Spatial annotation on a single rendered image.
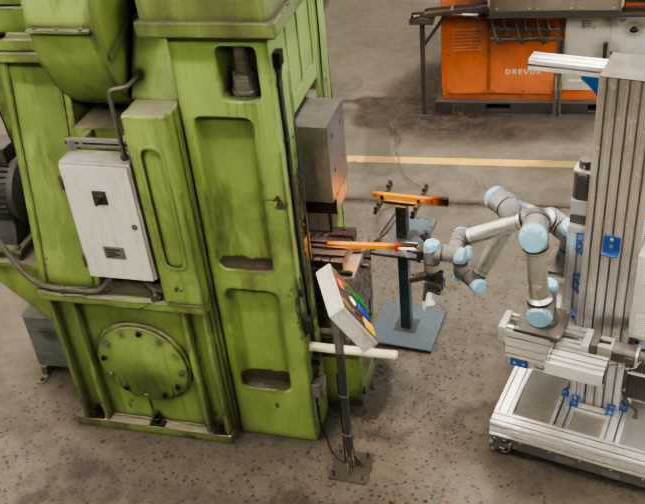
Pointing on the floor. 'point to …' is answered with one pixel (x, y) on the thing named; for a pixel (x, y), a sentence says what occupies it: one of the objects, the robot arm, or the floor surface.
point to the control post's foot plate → (359, 474)
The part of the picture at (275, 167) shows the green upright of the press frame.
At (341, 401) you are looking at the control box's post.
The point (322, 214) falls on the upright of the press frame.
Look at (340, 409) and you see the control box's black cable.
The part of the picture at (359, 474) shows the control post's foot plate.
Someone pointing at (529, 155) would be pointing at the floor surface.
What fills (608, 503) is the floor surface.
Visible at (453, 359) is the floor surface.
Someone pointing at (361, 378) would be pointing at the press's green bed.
